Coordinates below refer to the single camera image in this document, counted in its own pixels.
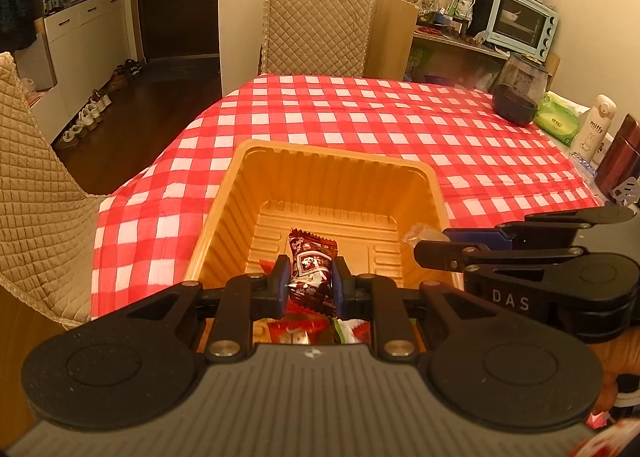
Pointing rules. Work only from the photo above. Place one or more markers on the light blue toaster oven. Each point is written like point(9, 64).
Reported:
point(522, 22)

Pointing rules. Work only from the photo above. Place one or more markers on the orange plastic tray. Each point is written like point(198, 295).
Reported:
point(320, 177)

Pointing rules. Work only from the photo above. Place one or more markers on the red snack packet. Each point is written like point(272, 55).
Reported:
point(295, 329)

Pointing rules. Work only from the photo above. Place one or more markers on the grey phone stand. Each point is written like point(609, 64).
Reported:
point(627, 193)

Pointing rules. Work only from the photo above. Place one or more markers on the red checkered tablecloth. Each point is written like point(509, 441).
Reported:
point(380, 127)

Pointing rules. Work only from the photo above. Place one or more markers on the dark red candy packet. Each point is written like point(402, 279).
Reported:
point(312, 267)

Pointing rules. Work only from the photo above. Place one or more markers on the blue and white small box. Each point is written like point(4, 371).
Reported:
point(584, 162)

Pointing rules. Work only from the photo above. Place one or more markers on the wooden shelf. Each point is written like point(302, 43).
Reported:
point(392, 37)

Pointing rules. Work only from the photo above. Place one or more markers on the brown candy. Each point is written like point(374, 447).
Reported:
point(422, 233)

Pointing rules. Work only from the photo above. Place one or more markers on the person's right forearm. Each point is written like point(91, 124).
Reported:
point(617, 367)

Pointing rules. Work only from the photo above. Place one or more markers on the green and white bag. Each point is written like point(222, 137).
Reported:
point(462, 2)

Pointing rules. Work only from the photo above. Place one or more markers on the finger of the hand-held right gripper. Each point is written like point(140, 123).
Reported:
point(472, 236)
point(450, 254)

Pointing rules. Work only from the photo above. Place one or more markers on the white bottle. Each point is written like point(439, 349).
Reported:
point(592, 129)

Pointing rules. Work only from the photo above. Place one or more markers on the dark glass jar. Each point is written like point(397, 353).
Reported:
point(517, 92)

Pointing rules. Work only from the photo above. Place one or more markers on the green tissue pack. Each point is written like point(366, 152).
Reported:
point(557, 119)

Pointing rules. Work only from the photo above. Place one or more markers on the chair with quilted cover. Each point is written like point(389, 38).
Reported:
point(315, 27)
point(40, 197)

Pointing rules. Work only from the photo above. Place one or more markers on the white cabinet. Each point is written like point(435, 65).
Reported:
point(85, 47)

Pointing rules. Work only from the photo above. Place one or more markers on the plastic jar with orange lid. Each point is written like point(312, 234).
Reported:
point(422, 2)

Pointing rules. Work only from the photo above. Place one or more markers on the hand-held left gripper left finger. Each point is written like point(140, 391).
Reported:
point(279, 287)

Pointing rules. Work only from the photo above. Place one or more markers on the dark red thermos canister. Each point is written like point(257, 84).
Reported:
point(622, 152)

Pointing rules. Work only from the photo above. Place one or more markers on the row of shoes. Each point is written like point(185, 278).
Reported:
point(95, 107)

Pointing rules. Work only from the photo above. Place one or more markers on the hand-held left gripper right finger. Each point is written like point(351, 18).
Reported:
point(340, 287)

